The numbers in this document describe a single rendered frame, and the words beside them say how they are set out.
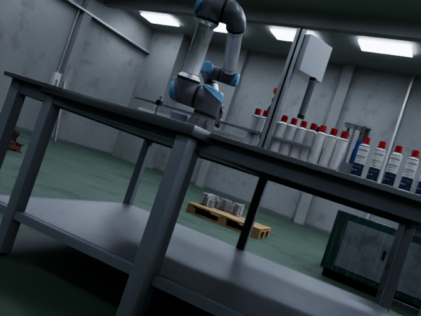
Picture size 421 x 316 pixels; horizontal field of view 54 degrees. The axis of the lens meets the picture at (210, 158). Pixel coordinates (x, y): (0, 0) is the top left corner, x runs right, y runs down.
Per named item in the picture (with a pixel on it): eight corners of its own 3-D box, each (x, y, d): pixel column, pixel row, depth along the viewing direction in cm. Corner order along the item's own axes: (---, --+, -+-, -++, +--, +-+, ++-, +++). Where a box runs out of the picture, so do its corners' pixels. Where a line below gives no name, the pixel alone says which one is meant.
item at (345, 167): (356, 179, 219) (371, 133, 219) (356, 177, 207) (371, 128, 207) (329, 172, 224) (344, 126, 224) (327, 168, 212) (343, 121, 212)
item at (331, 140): (326, 169, 212) (338, 131, 213) (327, 168, 207) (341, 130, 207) (316, 165, 213) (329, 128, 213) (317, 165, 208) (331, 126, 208)
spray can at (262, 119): (261, 149, 222) (273, 112, 223) (254, 146, 219) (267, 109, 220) (255, 147, 226) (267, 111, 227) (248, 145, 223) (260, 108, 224)
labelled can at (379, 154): (375, 184, 203) (388, 144, 204) (376, 183, 198) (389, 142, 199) (364, 180, 205) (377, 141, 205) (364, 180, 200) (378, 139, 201)
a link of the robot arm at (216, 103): (214, 116, 197) (224, 89, 197) (188, 106, 200) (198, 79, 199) (218, 119, 209) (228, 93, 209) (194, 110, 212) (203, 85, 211)
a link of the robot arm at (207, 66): (221, 64, 224) (223, 71, 234) (202, 57, 226) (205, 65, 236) (215, 77, 223) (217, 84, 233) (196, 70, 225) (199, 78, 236)
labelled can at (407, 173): (408, 194, 198) (421, 153, 198) (409, 193, 193) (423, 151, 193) (396, 190, 200) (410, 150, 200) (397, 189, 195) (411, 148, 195)
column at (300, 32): (265, 158, 208) (307, 32, 210) (263, 157, 204) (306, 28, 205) (257, 156, 210) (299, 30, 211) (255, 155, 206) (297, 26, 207)
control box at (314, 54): (321, 83, 212) (332, 47, 212) (299, 69, 202) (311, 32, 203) (306, 83, 220) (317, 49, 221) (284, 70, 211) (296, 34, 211)
